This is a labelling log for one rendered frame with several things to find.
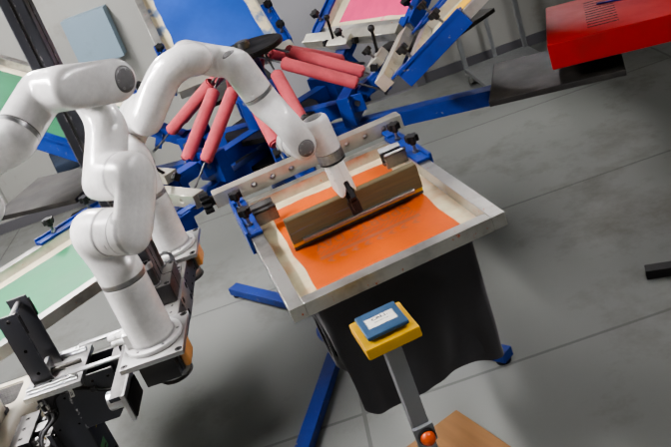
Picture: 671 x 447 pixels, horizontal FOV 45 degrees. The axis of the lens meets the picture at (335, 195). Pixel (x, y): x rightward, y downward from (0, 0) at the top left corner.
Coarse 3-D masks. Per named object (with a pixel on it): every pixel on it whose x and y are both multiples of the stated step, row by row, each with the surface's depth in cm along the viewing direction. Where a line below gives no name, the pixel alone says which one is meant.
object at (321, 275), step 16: (320, 192) 262; (288, 208) 259; (304, 208) 255; (288, 240) 238; (304, 256) 225; (352, 256) 216; (368, 256) 213; (384, 256) 210; (320, 272) 214; (336, 272) 211; (352, 272) 208
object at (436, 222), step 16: (352, 176) 265; (368, 176) 261; (416, 208) 229; (432, 208) 226; (416, 224) 220; (432, 224) 217; (448, 224) 214; (384, 240) 218; (400, 240) 215; (416, 240) 212
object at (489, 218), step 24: (384, 144) 271; (432, 168) 241; (288, 192) 266; (456, 192) 221; (480, 216) 205; (504, 216) 203; (264, 240) 234; (432, 240) 202; (456, 240) 202; (264, 264) 228; (384, 264) 199; (408, 264) 200; (288, 288) 204; (336, 288) 196; (360, 288) 198; (312, 312) 196
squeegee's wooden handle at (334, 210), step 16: (384, 176) 231; (400, 176) 231; (416, 176) 233; (368, 192) 230; (384, 192) 231; (400, 192) 233; (320, 208) 227; (336, 208) 229; (288, 224) 226; (304, 224) 227; (320, 224) 229
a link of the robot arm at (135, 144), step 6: (132, 138) 202; (132, 144) 198; (138, 144) 199; (132, 150) 197; (138, 150) 198; (144, 150) 199; (150, 156) 201; (156, 168) 204; (156, 174) 203; (162, 186) 205; (156, 192) 203; (162, 192) 205; (156, 198) 203
